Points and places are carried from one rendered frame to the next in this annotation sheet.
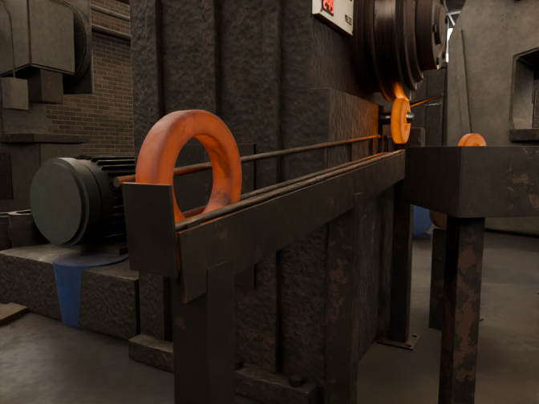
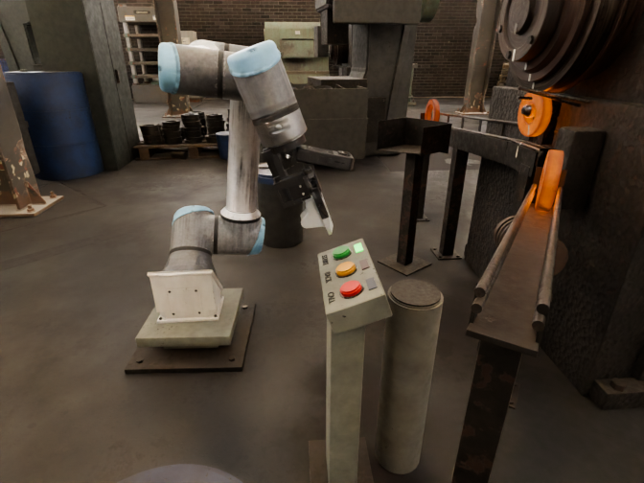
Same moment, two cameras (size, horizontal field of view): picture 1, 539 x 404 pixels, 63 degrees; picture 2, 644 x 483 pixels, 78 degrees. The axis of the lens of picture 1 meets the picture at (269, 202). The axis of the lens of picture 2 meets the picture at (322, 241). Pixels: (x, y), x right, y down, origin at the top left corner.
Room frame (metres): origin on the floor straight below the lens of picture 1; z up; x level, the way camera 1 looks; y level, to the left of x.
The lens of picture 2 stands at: (2.31, -1.85, 0.99)
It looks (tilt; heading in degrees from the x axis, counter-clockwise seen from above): 25 degrees down; 146
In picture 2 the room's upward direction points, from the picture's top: straight up
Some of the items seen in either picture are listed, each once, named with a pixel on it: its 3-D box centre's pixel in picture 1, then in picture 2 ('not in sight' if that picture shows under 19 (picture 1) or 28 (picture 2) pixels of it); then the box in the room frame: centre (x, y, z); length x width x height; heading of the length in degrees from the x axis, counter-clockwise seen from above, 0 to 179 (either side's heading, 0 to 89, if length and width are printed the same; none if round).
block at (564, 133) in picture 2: (408, 158); (572, 169); (1.74, -0.55, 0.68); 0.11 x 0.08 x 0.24; 61
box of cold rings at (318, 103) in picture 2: not in sight; (307, 123); (-1.20, 0.31, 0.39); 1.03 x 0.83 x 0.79; 65
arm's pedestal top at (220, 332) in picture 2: not in sight; (195, 314); (1.00, -1.55, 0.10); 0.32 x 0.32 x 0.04; 58
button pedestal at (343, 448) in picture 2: not in sight; (343, 381); (1.76, -1.42, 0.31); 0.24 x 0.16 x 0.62; 151
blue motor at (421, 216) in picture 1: (409, 214); not in sight; (3.69, -1.19, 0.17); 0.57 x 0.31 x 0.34; 171
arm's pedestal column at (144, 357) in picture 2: not in sight; (196, 328); (1.00, -1.55, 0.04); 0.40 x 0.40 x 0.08; 58
